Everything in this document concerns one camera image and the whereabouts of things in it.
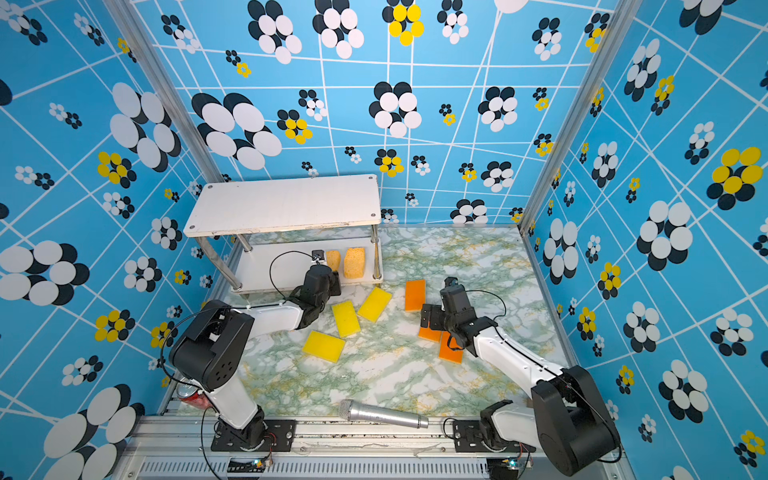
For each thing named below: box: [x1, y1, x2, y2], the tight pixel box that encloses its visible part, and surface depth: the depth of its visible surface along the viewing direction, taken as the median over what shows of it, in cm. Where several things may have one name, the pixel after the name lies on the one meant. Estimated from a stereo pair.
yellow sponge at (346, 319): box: [332, 300, 361, 338], surface depth 96 cm
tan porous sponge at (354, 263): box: [344, 247, 365, 279], surface depth 99 cm
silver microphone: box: [339, 399, 429, 429], surface depth 76 cm
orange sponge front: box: [438, 331, 464, 364], surface depth 87 cm
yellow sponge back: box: [358, 286, 393, 323], surface depth 100 cm
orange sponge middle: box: [418, 327, 442, 342], surface depth 90 cm
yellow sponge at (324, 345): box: [302, 330, 346, 363], surface depth 91 cm
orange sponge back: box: [404, 279, 427, 311], surface depth 101 cm
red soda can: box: [177, 382, 209, 409], surface depth 72 cm
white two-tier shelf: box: [183, 174, 384, 294], surface depth 81 cm
